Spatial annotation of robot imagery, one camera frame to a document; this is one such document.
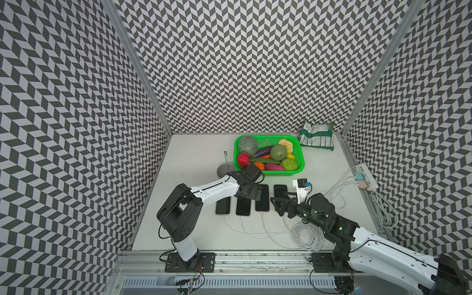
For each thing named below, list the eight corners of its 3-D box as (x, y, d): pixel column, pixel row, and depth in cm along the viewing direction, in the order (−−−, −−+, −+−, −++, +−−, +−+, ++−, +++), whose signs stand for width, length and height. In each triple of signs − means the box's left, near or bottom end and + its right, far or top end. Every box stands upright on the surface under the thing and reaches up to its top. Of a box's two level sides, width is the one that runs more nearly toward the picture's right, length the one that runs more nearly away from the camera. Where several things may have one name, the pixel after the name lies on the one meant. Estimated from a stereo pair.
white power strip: (363, 190, 95) (365, 188, 93) (352, 165, 105) (354, 163, 103) (378, 190, 95) (380, 188, 93) (365, 165, 105) (367, 163, 103)
